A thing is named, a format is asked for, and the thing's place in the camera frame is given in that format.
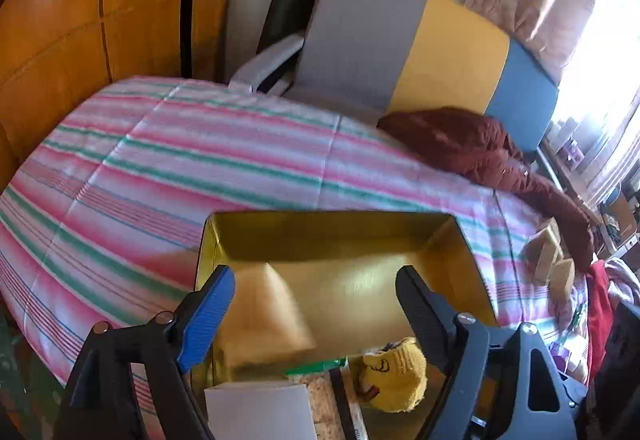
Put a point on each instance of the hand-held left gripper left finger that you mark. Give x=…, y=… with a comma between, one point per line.
x=207, y=315

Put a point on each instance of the red cloth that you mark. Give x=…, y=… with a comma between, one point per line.
x=597, y=310

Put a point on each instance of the wooden wardrobe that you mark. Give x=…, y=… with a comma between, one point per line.
x=75, y=20

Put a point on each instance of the wooden desk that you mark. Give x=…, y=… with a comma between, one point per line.
x=570, y=180

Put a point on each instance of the pink green striped blanket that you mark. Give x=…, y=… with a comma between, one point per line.
x=150, y=170

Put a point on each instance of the cork textured board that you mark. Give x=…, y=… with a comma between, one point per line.
x=322, y=405

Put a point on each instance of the white flat box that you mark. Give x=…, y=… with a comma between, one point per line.
x=260, y=412

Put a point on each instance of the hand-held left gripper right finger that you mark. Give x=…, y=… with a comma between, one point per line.
x=425, y=315

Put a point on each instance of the dark red jacket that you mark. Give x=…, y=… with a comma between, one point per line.
x=460, y=140

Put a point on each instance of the maroon box with gold lining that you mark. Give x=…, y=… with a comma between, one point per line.
x=350, y=280

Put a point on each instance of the pink striped curtain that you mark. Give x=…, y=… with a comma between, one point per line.
x=612, y=165

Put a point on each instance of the yellow plush toy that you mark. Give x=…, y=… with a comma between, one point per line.
x=400, y=370

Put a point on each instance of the grey yellow blue headboard cushion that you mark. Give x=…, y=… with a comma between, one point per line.
x=450, y=55

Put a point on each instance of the grey chair armrest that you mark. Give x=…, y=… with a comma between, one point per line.
x=265, y=63

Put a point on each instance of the purple storage box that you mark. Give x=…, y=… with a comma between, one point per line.
x=574, y=153

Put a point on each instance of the green packet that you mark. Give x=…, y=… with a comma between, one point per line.
x=320, y=365

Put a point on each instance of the yellow sponge block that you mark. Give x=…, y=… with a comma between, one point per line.
x=562, y=277
x=270, y=320
x=545, y=252

